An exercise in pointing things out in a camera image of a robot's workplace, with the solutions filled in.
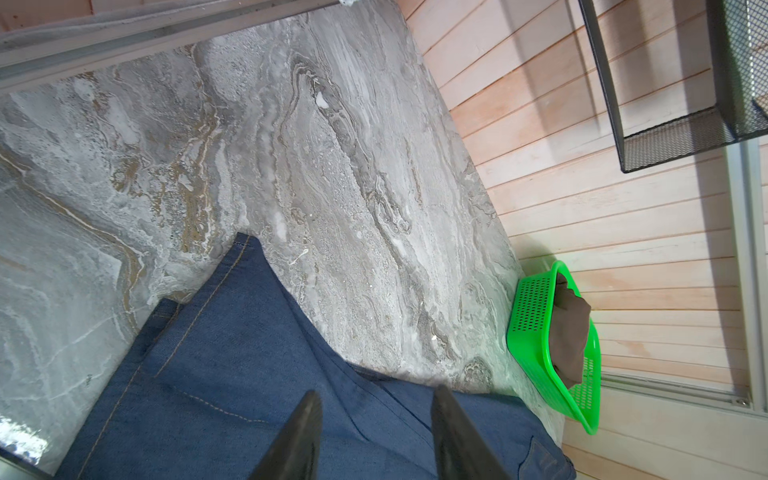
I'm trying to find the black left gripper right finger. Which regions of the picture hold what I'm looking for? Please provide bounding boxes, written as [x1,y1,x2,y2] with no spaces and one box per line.
[430,385,510,480]

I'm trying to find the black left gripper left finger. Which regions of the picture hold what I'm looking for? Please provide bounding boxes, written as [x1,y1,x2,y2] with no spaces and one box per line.
[249,390,323,480]

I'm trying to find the dark blue denim jeans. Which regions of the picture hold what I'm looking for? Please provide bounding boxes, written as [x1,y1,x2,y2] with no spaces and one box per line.
[53,232,577,480]

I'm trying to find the folded dark brown trousers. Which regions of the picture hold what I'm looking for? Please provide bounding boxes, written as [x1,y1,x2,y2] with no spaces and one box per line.
[549,273,591,389]

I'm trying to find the green perforated plastic basket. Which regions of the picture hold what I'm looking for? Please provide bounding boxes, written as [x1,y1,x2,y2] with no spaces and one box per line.
[507,260,602,435]

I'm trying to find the black mesh wall basket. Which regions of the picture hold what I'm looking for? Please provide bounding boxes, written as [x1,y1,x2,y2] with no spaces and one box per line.
[579,1,767,174]

